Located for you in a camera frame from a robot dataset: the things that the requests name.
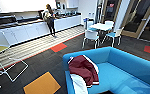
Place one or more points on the red and white varsity jacket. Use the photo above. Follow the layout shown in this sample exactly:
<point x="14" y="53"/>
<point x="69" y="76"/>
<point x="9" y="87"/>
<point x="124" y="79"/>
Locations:
<point x="86" y="71"/>

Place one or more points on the grey waste bin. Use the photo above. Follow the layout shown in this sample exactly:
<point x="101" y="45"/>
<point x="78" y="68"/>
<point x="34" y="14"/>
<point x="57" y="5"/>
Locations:
<point x="87" y="23"/>

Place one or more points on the white square table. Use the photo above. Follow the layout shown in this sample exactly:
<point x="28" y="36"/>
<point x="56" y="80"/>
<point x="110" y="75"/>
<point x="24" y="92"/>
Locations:
<point x="101" y="26"/>

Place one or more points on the person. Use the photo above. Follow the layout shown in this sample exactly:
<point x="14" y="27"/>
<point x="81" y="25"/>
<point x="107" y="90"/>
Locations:
<point x="50" y="20"/>

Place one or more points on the narrow wooden glass door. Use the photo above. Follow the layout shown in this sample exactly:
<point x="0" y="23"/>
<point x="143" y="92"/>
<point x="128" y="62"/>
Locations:
<point x="111" y="10"/>

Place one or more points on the white kitchen counter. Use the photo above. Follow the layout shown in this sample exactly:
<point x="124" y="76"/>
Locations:
<point x="24" y="33"/>

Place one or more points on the blue sofa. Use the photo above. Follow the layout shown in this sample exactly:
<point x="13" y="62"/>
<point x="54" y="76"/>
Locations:
<point x="131" y="73"/>

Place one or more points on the white upper cabinets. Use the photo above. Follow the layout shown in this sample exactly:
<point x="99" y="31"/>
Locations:
<point x="21" y="5"/>

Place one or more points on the wide wooden glass door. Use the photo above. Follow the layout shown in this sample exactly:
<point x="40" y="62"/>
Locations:
<point x="141" y="16"/>

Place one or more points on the black microwave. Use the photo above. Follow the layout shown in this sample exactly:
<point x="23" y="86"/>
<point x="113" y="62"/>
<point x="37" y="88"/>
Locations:
<point x="6" y="20"/>

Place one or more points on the dark wall dispenser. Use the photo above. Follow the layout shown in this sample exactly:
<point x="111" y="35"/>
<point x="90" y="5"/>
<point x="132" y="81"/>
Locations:
<point x="58" y="5"/>

